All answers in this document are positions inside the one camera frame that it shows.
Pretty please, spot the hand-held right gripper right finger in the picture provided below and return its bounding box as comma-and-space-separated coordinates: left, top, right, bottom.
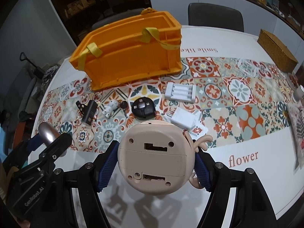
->
193, 151, 277, 228

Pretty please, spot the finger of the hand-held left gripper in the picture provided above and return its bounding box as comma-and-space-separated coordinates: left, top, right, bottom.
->
40, 133, 73, 165
6, 133, 48, 173

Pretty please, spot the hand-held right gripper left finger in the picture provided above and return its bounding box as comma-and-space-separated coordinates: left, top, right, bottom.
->
53, 140, 120, 228

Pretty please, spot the rose gold rounded gadget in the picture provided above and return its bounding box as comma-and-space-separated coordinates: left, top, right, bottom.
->
38, 122, 60, 146

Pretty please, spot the pink round toy gadget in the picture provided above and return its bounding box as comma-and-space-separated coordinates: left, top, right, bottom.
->
118, 121, 212, 196

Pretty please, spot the black bike light with clip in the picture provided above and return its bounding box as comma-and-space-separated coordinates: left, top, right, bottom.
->
75, 100, 98, 126

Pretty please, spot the light grey robot figurine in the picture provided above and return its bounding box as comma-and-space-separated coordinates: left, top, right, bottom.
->
102, 100, 119, 118

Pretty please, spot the orange plastic crate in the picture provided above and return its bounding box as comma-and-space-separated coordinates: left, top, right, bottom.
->
70, 8, 183, 92

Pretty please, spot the clear plastic packet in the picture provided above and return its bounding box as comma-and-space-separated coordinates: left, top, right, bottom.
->
188, 123, 209, 139

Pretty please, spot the grey padded seat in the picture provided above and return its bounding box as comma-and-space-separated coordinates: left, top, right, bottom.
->
5, 76, 37, 133

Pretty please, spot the white power adapter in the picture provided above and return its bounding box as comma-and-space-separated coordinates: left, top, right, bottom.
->
166, 107, 202, 129

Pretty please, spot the small key bunch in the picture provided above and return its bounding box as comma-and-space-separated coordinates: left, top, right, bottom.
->
119, 101, 129, 117

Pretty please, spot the black round gadget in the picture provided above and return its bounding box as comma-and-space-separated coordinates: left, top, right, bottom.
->
131, 97, 156, 121

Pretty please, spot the patterned tile tablecloth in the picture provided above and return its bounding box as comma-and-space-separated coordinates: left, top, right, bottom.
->
28, 25, 304, 228

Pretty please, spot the floral fabric bag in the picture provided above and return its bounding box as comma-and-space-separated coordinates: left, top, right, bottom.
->
43, 64, 60, 86

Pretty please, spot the black hand cart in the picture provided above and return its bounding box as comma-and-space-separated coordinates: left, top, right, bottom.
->
19, 52, 44, 78

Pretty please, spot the white battery charger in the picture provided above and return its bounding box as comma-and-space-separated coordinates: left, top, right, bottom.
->
164, 82, 196, 104

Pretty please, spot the white cup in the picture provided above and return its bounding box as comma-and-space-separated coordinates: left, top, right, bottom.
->
293, 84, 304, 102

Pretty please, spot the light grey chair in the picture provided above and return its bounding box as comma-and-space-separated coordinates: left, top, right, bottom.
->
91, 8, 145, 30

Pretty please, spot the woven wicker box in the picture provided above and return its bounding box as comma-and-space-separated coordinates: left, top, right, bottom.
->
257, 29, 299, 73

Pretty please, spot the dark wooden shelf unit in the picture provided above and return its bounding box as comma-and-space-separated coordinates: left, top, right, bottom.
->
45, 0, 150, 45

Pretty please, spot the dark grey chair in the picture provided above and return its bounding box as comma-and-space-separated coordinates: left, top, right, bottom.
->
188, 3, 245, 31

